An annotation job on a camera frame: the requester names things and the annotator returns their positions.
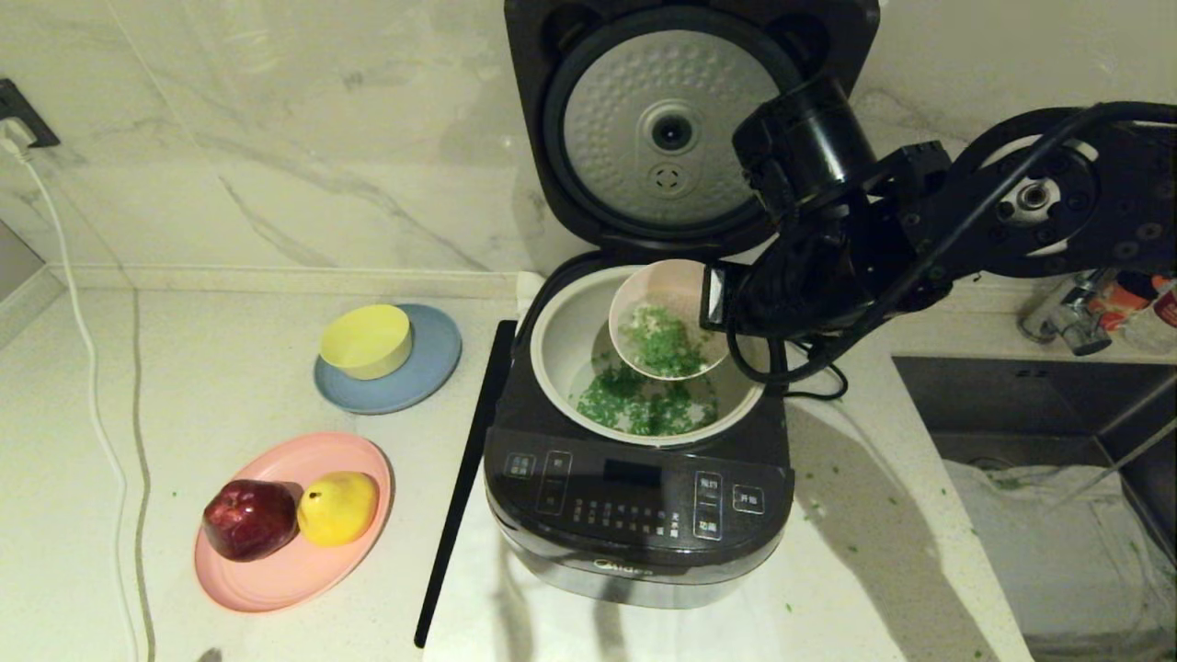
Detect chrome faucet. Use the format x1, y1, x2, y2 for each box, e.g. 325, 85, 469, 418
1017, 269, 1119, 358

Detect pink plate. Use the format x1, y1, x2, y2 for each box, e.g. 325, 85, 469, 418
193, 431, 394, 615

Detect white cloth in sink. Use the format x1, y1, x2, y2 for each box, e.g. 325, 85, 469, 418
943, 462, 1177, 649

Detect black wall socket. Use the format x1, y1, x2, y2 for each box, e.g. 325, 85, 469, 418
0, 78, 59, 150

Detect yellow pear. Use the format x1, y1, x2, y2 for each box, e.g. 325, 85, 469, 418
295, 470, 381, 549

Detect red white label bottle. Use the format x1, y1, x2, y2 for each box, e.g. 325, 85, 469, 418
1094, 274, 1177, 319

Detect stainless steel sink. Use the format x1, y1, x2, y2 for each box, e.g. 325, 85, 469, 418
890, 354, 1177, 662

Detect yellow bowl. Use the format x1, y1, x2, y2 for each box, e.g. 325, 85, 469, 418
318, 304, 414, 382

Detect blue plate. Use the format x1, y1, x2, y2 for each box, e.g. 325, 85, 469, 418
314, 303, 463, 417

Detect white power cable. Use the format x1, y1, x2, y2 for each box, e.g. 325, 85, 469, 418
0, 124, 154, 662

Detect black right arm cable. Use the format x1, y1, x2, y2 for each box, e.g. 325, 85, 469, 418
725, 101, 1177, 387

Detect black tray edge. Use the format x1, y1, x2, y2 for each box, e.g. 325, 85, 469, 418
413, 319, 518, 650

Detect black rice cooker body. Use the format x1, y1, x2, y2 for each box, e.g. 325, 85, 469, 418
482, 253, 797, 611

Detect white inner pot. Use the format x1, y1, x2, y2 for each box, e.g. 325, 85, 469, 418
530, 265, 772, 449

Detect green chopped vegetables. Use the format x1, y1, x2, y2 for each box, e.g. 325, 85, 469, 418
576, 361, 720, 438

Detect red apple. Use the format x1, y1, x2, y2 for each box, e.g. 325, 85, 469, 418
202, 478, 303, 563

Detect black rice cooker lid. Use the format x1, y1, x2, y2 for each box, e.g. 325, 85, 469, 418
504, 0, 882, 265

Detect pale pink bowl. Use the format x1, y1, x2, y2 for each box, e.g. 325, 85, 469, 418
608, 258, 733, 382

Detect black power cable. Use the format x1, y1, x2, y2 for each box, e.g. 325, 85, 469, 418
798, 366, 849, 402

